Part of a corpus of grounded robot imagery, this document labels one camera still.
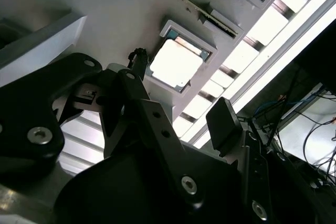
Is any silver CPU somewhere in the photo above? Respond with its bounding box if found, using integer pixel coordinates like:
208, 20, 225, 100
146, 34, 212, 93

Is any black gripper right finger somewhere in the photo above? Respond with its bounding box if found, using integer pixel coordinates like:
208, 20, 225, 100
206, 97, 329, 224

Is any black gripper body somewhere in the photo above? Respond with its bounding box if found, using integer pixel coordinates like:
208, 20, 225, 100
54, 141, 249, 224

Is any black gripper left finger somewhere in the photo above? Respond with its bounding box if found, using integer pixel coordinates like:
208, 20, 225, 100
0, 47, 207, 209

